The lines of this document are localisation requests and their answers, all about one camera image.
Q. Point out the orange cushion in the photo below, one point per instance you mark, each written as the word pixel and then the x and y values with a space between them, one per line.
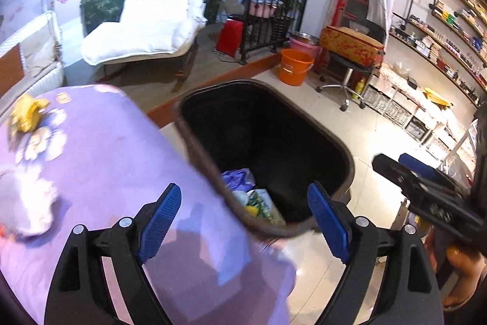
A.
pixel 9 70

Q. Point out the white padded lounge chair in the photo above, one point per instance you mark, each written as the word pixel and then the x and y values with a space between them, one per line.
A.
pixel 152 20

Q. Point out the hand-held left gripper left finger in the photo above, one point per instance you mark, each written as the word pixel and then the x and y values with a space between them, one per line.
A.
pixel 159 222

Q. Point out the yellow snack wrapper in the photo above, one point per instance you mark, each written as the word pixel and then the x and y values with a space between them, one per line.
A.
pixel 28 111

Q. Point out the yellow bottle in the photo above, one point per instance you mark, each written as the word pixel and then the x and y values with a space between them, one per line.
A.
pixel 359 89

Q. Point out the black iron rack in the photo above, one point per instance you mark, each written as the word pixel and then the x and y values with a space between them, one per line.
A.
pixel 266 32

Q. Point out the purple floral bedsheet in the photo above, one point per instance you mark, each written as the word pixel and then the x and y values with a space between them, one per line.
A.
pixel 114 157

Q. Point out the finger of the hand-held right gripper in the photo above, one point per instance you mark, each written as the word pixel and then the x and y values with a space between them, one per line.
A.
pixel 403 180
pixel 426 167

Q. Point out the white red plastic bag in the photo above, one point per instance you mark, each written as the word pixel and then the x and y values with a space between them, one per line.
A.
pixel 34 203

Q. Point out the orange bucket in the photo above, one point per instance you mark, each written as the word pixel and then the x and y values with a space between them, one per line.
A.
pixel 293 70

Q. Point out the black swivel stool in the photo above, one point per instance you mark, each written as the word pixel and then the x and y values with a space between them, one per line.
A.
pixel 342 66

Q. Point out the white wicker swing sofa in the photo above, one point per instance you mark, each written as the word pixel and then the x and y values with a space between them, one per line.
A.
pixel 42 81

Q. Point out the person's right hand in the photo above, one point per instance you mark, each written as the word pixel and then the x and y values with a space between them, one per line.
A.
pixel 473 271

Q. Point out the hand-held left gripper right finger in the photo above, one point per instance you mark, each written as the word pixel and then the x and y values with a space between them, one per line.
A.
pixel 329 222

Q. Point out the orange patterned case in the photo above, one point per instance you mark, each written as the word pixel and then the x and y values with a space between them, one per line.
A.
pixel 350 45

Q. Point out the black trash bin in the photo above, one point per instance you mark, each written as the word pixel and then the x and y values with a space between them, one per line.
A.
pixel 266 127

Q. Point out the beige cushion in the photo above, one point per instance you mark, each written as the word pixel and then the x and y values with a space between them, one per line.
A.
pixel 38 51

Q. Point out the steel basin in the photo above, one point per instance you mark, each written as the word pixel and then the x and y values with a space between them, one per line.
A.
pixel 304 36

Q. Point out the yellow tray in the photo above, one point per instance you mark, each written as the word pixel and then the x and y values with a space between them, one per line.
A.
pixel 437 96

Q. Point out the pink basin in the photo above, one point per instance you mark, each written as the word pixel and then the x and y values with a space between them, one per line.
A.
pixel 308 49

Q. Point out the purple plastic bag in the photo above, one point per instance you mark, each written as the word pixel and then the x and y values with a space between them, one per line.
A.
pixel 237 180

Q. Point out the green white carton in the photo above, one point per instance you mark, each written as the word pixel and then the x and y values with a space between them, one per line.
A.
pixel 262 205

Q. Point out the white display counter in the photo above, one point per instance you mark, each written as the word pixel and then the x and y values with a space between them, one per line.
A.
pixel 399 108

